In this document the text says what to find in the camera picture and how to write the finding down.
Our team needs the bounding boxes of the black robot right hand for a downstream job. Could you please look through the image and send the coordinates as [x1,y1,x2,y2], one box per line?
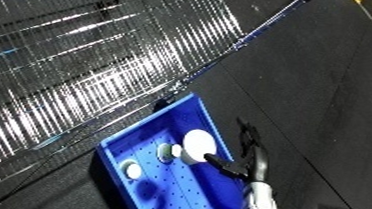
[202,116,274,184]

